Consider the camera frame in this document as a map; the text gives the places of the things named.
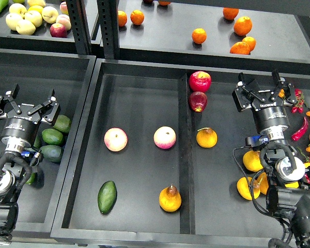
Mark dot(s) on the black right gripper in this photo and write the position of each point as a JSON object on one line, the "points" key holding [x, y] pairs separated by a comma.
{"points": [[270, 117]]}

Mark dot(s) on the yellow pear lower left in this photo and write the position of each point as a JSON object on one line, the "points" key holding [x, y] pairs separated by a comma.
{"points": [[244, 190]]}

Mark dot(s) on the yellow pear lower right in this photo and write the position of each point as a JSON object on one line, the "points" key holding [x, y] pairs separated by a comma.
{"points": [[293, 185]]}

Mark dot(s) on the yellow pear near divider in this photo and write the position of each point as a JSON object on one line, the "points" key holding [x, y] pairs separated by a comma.
{"points": [[206, 137]]}

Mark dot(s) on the pale yellow apple left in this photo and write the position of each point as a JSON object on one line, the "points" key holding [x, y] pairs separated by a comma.
{"points": [[12, 19]]}

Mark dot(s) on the yellow pear upper right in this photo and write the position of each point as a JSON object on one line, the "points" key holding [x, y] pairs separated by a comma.
{"points": [[251, 161]]}

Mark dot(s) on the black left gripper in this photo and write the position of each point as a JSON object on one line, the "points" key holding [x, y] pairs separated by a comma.
{"points": [[23, 121]]}

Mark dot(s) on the orange on shelf top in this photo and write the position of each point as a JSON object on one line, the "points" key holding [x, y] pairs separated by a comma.
{"points": [[230, 13]]}

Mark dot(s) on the black upper right shelf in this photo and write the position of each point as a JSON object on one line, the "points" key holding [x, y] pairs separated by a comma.
{"points": [[165, 36]]}

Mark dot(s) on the pink peach on shelf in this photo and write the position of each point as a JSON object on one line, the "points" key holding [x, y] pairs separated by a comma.
{"points": [[64, 20]]}

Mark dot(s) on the black shelf post left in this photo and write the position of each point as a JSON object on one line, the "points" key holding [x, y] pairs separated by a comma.
{"points": [[79, 26]]}

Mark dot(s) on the black left tray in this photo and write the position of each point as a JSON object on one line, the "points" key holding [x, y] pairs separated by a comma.
{"points": [[37, 73]]}

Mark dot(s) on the orange on shelf centre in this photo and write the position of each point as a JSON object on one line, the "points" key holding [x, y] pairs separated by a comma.
{"points": [[199, 35]]}

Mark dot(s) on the pale yellow apple centre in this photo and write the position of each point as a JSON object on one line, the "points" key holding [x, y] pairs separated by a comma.
{"points": [[35, 17]]}

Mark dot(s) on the pink yellow apple left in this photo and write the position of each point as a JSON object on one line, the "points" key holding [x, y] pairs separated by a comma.
{"points": [[115, 139]]}

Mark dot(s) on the orange on shelf large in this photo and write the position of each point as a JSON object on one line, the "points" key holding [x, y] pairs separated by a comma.
{"points": [[243, 26]]}

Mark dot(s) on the red apple on shelf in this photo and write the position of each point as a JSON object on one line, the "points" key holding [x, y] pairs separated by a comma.
{"points": [[58, 30]]}

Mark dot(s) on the green avocado top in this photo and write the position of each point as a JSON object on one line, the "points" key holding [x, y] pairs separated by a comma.
{"points": [[63, 124]]}

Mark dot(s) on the black shelf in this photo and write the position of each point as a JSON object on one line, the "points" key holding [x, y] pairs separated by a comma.
{"points": [[41, 40], [165, 36]]}

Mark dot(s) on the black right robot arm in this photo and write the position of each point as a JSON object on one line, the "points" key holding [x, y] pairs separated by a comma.
{"points": [[288, 194]]}

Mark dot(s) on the dark red apple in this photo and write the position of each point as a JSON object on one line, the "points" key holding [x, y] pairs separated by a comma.
{"points": [[198, 101]]}

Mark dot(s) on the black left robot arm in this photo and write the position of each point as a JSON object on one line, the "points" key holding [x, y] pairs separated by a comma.
{"points": [[20, 157]]}

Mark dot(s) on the black upper left shelf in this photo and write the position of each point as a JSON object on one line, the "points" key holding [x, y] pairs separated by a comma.
{"points": [[41, 40]]}

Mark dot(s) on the red chili pepper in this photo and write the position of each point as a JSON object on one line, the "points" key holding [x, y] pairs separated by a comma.
{"points": [[301, 131]]}

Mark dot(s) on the orange on shelf right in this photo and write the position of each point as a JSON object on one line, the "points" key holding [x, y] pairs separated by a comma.
{"points": [[251, 41]]}

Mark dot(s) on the orange on shelf front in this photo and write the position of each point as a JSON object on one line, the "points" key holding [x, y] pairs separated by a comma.
{"points": [[240, 48]]}

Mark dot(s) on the pale yellow apple front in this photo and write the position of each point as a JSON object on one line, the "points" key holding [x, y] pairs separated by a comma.
{"points": [[25, 27]]}

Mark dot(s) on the yellow pear lower middle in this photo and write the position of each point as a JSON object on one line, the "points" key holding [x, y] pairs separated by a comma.
{"points": [[263, 183]]}

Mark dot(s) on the bright red apple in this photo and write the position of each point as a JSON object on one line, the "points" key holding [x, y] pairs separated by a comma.
{"points": [[200, 81]]}

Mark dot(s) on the yellow pear with brown top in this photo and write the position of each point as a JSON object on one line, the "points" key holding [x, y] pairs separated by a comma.
{"points": [[170, 199]]}

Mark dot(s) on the red cherry tomato bunch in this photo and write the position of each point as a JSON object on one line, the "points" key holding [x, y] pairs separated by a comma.
{"points": [[298, 107]]}

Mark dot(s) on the green avocado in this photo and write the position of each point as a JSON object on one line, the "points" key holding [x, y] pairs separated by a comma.
{"points": [[32, 179], [52, 153], [63, 124], [52, 137], [107, 196]]}

